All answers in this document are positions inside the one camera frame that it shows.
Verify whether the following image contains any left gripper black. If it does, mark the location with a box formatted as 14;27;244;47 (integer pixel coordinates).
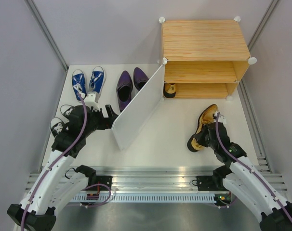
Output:
82;104;120;137

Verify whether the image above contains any gold loafer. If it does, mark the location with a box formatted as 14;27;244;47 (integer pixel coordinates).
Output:
187;104;218;153
163;83;177;99

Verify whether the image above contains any white cabinet door panel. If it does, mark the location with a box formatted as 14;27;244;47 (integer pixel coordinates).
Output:
112;65;165;151

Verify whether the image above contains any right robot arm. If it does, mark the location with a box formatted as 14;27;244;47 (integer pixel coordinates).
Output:
192;122;292;231

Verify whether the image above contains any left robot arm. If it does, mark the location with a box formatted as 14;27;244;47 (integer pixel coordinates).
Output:
7;104;118;231

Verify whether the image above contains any wooden shoe cabinet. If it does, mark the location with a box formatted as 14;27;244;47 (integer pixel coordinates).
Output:
159;16;257;100

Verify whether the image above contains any left purple pointed loafer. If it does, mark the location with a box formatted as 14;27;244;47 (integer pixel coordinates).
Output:
116;70;133;112

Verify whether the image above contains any purple pointed loafer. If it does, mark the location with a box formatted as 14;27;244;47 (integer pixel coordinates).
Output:
116;70;133;112
133;67;149;91

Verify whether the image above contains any right blue canvas sneaker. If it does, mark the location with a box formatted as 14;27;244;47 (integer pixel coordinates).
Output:
89;66;106;97

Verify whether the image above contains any blue canvas sneaker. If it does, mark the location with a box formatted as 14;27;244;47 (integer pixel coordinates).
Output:
89;66;106;97
71;69;86;101

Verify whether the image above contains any left blue canvas sneaker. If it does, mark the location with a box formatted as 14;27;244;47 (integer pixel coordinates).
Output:
71;69;86;101

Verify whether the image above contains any black white sneaker far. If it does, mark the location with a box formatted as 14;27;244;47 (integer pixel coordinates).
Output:
60;104;74;119

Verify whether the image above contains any black white sneaker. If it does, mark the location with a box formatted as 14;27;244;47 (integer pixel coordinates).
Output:
50;117;65;137
60;104;74;119

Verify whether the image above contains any right purple pointed loafer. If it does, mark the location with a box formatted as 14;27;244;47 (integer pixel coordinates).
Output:
133;67;149;91

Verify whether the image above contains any black white sneaker near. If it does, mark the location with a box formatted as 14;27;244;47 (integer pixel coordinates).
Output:
50;117;65;137

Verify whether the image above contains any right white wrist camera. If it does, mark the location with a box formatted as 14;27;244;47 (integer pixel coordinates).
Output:
213;111;227;125

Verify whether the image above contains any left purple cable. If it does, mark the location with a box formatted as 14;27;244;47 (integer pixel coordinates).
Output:
20;95;88;231

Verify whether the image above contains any purple cable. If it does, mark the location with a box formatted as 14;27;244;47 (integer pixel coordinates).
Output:
20;95;88;231
215;113;292;231

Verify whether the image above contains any aluminium rail base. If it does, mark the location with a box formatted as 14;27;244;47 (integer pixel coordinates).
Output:
24;166;289;193

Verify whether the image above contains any white slotted cable duct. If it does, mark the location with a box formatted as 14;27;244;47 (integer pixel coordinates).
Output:
71;193;216;203

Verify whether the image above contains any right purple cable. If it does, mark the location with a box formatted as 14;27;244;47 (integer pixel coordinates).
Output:
215;113;292;231

